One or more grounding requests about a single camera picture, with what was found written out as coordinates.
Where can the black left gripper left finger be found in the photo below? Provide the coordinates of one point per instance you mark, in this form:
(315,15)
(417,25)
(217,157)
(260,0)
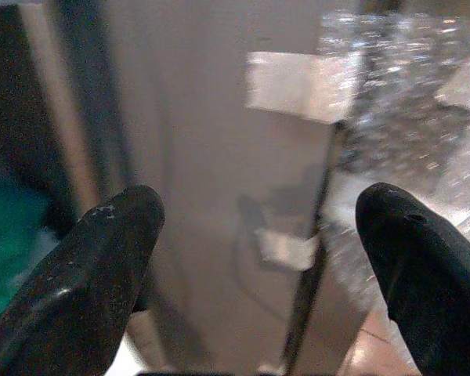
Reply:
(82,274)

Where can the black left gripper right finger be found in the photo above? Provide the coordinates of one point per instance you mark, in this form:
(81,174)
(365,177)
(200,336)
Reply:
(427,274)

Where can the shiny crinkled plastic wrap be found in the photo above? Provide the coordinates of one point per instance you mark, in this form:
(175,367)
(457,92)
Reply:
(407,98)

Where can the grey cabinet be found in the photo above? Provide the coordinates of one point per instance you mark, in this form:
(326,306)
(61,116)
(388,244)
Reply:
(203,137)

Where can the teal cloth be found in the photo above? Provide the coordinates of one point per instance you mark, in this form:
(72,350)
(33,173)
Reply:
(8,243)

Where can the white paper label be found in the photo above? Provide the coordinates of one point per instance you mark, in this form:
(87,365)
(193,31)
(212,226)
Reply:
(297,86)

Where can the small white tag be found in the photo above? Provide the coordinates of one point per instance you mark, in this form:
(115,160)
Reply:
(288,250)

